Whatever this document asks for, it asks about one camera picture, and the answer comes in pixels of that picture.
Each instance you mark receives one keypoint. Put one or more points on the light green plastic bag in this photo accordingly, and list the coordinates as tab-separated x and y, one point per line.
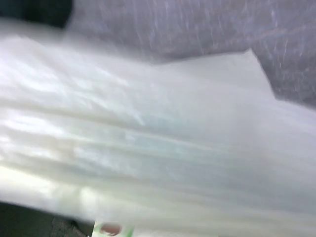
195	148

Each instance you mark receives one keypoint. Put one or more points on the black cloth back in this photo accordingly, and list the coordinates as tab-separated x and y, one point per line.
55	13

